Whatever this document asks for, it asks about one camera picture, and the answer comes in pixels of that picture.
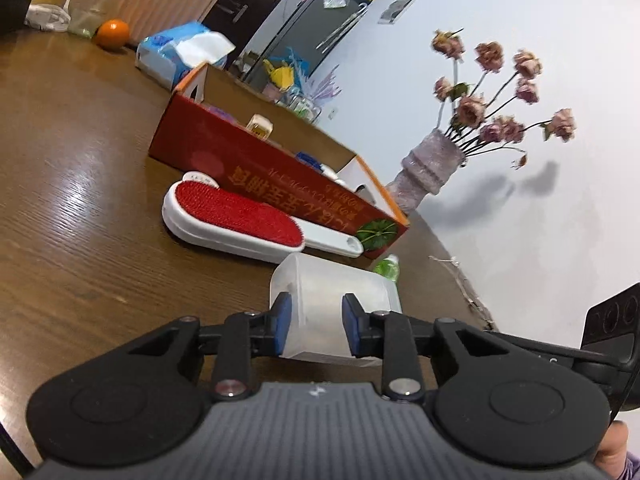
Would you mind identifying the clear glass cup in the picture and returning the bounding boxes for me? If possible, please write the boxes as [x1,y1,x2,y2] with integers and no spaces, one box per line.
[67,0,126,39]

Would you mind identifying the dried pink flowers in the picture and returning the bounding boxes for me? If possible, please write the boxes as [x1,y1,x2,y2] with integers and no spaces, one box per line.
[427,29,577,169]

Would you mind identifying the grey refrigerator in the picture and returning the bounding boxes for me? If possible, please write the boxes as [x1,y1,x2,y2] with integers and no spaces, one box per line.
[242,0,371,92]

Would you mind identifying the small beige perfume bottle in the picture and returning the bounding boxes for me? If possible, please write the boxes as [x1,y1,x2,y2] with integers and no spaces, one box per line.
[246,114,273,140]

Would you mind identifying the green labelled tube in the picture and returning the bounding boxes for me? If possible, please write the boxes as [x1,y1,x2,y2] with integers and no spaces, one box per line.
[372,254,400,283]

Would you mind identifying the purple gear-shaped lid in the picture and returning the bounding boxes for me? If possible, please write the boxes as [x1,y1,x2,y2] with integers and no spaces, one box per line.
[206,105,236,122]

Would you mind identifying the white earphones cable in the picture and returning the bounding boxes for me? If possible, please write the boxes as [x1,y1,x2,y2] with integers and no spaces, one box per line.
[429,254,497,331]

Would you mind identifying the cluttered storage rack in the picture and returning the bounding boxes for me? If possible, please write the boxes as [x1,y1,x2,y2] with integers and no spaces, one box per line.
[262,47,342,124]

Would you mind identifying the wall picture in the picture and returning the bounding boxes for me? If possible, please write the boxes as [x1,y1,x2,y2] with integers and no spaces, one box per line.
[378,0,416,25]

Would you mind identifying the pink textured vase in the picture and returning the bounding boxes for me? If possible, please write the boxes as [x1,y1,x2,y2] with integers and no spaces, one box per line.
[386,129,465,214]

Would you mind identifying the blue gear-shaped lid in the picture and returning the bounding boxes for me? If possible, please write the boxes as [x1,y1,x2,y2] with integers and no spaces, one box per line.
[295,152,322,171]

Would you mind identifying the red lint brush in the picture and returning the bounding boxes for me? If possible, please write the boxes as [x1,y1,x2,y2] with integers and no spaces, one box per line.
[162,180,363,263]

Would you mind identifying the blue tissue pack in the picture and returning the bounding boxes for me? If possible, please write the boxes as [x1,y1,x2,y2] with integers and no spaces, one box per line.
[134,22,235,90]

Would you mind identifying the white charger cable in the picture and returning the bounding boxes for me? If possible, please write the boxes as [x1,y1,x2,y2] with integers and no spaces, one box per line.
[24,3,72,33]

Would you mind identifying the translucent plastic container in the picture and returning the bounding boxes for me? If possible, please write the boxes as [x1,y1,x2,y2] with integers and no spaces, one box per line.
[269,252,402,367]

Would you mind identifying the person's right hand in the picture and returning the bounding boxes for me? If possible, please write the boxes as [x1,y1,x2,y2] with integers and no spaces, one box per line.
[594,420,640,480]

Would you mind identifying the orange fruit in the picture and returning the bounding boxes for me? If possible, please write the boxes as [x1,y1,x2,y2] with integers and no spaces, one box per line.
[92,20,130,51]

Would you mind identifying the red cardboard box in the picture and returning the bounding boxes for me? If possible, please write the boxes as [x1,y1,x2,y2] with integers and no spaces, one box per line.
[149,64,409,259]

